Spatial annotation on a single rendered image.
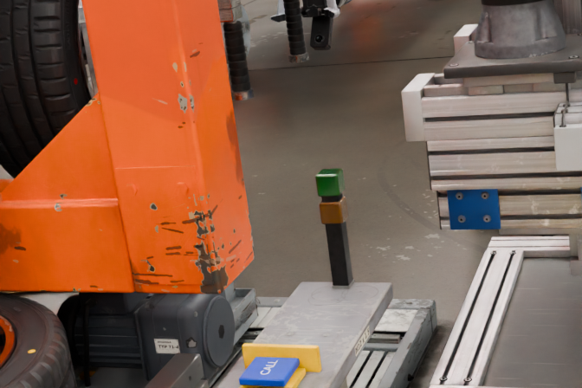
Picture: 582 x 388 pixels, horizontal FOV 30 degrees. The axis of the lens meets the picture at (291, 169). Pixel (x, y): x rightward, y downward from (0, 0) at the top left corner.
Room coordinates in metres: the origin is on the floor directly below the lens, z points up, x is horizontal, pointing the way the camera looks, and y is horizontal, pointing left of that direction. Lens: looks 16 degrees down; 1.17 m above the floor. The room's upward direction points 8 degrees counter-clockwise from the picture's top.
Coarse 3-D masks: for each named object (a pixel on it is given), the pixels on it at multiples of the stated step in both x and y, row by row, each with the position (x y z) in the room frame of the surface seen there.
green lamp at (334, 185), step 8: (320, 176) 1.76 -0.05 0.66; (328, 176) 1.76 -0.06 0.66; (336, 176) 1.75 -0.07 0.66; (320, 184) 1.76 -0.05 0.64; (328, 184) 1.76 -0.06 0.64; (336, 184) 1.75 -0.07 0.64; (344, 184) 1.78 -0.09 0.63; (320, 192) 1.76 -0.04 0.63; (328, 192) 1.76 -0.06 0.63; (336, 192) 1.75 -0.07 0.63
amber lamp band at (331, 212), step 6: (342, 198) 1.77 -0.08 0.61; (324, 204) 1.76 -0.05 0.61; (330, 204) 1.76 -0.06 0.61; (336, 204) 1.75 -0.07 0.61; (342, 204) 1.76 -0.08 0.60; (324, 210) 1.76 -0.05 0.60; (330, 210) 1.76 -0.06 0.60; (336, 210) 1.75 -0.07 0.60; (342, 210) 1.76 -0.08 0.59; (324, 216) 1.76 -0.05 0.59; (330, 216) 1.76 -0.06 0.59; (336, 216) 1.75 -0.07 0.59; (342, 216) 1.75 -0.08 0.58; (324, 222) 1.76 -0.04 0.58; (330, 222) 1.76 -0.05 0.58; (336, 222) 1.75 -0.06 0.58; (342, 222) 1.75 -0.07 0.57
